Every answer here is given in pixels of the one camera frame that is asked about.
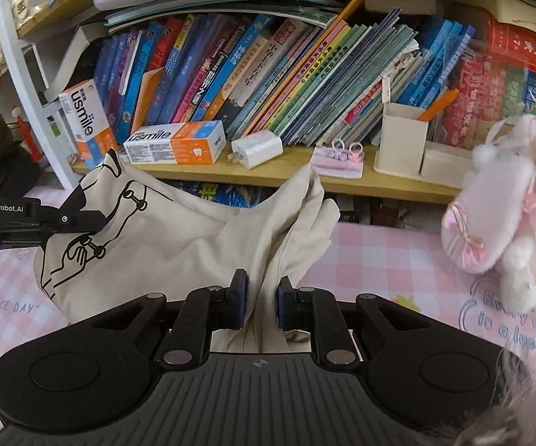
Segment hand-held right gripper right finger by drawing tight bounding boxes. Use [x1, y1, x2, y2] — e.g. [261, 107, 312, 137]
[276, 275, 436, 371]

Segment wooden bookshelf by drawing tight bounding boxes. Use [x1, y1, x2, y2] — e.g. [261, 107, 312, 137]
[0, 0, 536, 205]

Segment row of colourful books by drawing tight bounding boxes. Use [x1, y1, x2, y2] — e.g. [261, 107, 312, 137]
[94, 0, 475, 147]

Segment red tassel ornament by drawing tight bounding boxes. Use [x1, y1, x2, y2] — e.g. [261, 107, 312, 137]
[12, 107, 41, 159]

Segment white and orange carton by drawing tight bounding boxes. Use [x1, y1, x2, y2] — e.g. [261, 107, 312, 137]
[58, 79, 120, 169]
[123, 120, 227, 165]

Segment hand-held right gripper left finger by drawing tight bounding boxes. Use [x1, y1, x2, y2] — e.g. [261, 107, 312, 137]
[89, 268, 249, 372]

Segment cream printed t-shirt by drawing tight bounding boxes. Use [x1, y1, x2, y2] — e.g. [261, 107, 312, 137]
[33, 151, 340, 368]

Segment cream pen holder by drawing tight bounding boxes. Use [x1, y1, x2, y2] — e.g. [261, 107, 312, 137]
[374, 101, 429, 178]

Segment pink plush rabbit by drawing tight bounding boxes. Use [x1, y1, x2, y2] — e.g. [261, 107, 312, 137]
[441, 114, 536, 314]

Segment thick red books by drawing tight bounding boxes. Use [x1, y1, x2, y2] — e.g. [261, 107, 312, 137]
[440, 16, 536, 149]

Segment pink checked desk mat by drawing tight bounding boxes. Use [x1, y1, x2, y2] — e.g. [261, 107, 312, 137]
[0, 186, 536, 446]

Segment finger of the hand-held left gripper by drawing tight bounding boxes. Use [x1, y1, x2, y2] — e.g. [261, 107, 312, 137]
[38, 204, 111, 237]

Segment white charger plug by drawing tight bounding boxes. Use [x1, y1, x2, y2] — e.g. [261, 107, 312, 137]
[231, 130, 284, 170]

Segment grey fuzzy sleeve cuff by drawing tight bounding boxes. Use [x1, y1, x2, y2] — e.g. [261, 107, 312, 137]
[454, 348, 536, 446]

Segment orange pen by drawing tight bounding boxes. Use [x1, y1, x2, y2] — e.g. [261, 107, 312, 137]
[417, 88, 459, 122]

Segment small cream box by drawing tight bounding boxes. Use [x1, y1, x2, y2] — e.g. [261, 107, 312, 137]
[419, 142, 475, 189]

